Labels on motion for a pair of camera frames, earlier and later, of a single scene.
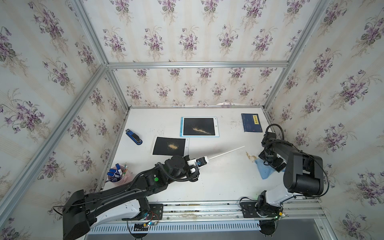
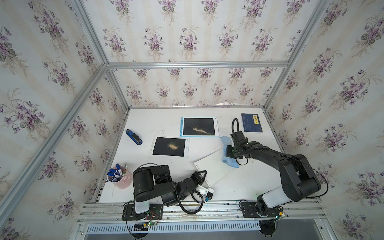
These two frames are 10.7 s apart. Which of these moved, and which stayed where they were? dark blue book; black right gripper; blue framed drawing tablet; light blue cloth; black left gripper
Moved: black right gripper; black left gripper; light blue cloth
Stayed: blue framed drawing tablet; dark blue book
